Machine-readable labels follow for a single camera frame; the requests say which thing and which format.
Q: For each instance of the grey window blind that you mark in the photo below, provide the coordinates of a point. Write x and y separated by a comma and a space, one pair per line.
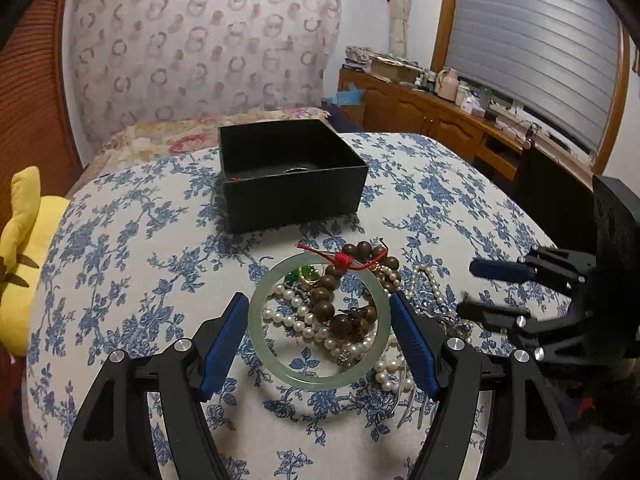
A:
535, 40

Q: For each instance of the pink floral bed quilt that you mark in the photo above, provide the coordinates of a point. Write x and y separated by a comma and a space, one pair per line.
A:
165, 132

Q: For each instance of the white tissue box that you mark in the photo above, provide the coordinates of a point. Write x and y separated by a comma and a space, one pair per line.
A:
472, 102

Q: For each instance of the dark blue blanket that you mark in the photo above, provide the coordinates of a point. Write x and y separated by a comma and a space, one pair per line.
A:
345, 117

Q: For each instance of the circle print headboard cloth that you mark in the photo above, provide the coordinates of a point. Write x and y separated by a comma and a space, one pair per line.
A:
200, 45

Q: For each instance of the black chair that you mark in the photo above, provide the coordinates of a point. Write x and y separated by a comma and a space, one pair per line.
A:
550, 195

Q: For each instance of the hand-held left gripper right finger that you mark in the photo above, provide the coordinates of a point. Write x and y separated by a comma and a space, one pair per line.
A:
415, 345

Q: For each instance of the white lace curtain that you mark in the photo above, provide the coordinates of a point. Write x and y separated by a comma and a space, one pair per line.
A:
400, 5

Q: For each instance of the brown wooden wardrobe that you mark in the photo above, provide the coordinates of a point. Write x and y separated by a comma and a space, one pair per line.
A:
30, 110

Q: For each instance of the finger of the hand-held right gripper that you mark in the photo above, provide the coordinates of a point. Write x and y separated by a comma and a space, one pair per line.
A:
492, 315
500, 270

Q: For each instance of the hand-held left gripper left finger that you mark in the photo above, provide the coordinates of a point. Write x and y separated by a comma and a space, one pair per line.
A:
222, 347

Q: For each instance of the pink thermos jug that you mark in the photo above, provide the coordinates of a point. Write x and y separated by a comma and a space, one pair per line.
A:
447, 84

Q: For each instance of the blue plastic bag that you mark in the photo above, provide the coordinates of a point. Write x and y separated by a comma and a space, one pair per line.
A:
345, 97

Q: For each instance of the blue floral white cloth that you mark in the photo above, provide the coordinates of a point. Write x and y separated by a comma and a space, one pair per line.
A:
150, 260

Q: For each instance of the black cardboard box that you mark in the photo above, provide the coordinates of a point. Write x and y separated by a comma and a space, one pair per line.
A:
292, 180

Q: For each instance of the wooden sideboard cabinet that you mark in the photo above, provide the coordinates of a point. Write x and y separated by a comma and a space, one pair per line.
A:
425, 110

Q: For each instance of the pale green jade bangle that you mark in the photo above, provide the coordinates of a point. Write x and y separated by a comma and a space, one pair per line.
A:
257, 330

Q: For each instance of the stack of boxes and papers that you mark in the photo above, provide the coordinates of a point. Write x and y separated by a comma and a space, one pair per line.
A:
382, 62

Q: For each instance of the yellow plush toy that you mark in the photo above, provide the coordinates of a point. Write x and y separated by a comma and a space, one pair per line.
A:
22, 255

